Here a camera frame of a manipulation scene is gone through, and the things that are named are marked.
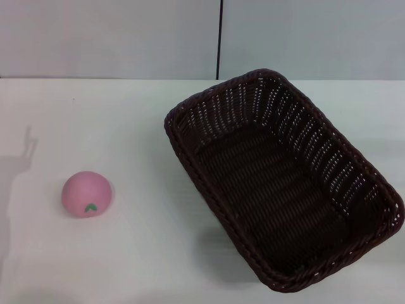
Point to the dark brown woven basket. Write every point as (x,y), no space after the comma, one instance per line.
(269,190)

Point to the pink peach toy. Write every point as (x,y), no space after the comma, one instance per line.
(85,190)

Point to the black vertical wall strip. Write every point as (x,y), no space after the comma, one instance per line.
(219,38)

